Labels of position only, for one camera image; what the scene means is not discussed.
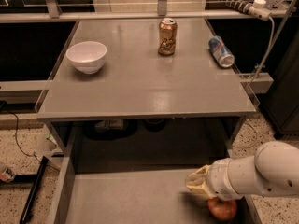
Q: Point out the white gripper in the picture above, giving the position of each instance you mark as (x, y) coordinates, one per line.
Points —
(218, 179)

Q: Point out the red apple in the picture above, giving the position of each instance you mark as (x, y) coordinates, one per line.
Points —
(222, 210)

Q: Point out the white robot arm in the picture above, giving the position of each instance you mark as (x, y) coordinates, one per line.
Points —
(273, 171)

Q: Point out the open grey top drawer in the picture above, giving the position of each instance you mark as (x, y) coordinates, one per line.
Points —
(140, 179)

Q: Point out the grey cabinet table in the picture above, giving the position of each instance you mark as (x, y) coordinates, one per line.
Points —
(137, 83)

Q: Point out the upright gold soda can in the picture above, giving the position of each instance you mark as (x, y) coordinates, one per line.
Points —
(167, 36)

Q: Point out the black metal floor bar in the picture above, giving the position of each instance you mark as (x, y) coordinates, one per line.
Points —
(34, 180)

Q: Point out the white bowl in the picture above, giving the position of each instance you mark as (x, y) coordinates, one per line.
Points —
(88, 57)

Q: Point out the white coiled cable fixture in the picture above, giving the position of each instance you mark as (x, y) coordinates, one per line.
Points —
(257, 10)

